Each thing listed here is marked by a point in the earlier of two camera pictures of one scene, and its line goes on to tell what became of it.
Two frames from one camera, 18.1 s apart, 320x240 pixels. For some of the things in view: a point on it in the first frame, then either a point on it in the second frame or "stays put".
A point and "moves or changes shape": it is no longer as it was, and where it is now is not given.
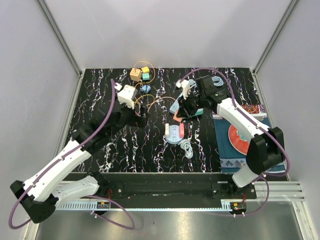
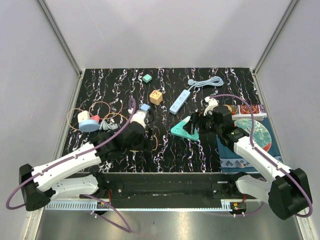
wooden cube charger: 135,74 -> 156,97
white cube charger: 167,129 -> 83,115
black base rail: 153,186 stays put
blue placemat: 231,160 stays put
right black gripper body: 191,104 -> 206,123
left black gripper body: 131,118 -> 143,144
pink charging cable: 161,98 -> 106,117
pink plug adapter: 181,130 moves or changes shape
